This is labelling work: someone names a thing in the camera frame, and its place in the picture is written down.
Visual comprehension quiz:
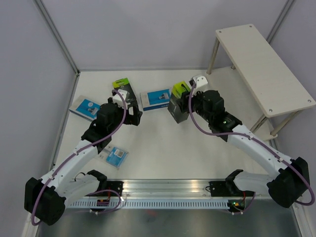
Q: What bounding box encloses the white slotted cable duct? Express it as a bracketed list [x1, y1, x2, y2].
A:
[69, 198, 229, 209]

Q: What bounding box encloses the aluminium frame post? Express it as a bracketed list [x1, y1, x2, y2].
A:
[266, 0, 296, 44]
[34, 0, 80, 76]

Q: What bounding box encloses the clear blue razor blister pack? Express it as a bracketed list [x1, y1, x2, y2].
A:
[97, 145, 129, 169]

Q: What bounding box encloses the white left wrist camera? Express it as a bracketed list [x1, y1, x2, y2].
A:
[112, 89, 129, 108]

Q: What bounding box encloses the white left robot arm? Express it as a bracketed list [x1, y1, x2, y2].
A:
[24, 95, 142, 226]

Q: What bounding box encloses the left blue Harry's razor box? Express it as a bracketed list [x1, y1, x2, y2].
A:
[69, 95, 100, 121]

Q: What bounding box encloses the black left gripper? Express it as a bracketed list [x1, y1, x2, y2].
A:
[108, 103, 142, 133]

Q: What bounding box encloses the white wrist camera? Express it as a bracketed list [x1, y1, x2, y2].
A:
[189, 75, 208, 89]
[112, 89, 129, 108]

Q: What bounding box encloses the left aluminium frame post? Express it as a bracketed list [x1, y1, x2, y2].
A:
[34, 0, 80, 76]

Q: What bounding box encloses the white two-tier shelf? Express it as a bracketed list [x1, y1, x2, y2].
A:
[206, 24, 316, 141]

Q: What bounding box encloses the right aluminium frame post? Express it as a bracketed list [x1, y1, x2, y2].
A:
[266, 0, 296, 44]

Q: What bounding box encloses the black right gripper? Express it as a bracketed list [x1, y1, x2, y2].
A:
[176, 86, 213, 123]

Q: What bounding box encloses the green black Gillette box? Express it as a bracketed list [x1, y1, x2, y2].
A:
[112, 78, 137, 104]
[168, 81, 191, 123]

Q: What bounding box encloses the aluminium front rail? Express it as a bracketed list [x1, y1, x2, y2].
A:
[108, 179, 242, 198]

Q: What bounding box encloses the centre blue Harry's razor box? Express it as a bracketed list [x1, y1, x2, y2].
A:
[140, 88, 171, 111]

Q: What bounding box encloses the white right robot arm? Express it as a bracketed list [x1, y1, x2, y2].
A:
[178, 90, 316, 208]

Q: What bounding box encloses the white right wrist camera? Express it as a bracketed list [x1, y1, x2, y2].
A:
[189, 75, 208, 89]

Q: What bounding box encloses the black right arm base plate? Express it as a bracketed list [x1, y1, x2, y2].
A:
[205, 180, 254, 198]

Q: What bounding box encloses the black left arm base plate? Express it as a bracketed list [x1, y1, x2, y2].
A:
[86, 180, 124, 197]

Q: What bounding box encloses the blue harry's razor box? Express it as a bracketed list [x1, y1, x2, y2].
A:
[69, 95, 100, 121]
[140, 88, 171, 111]

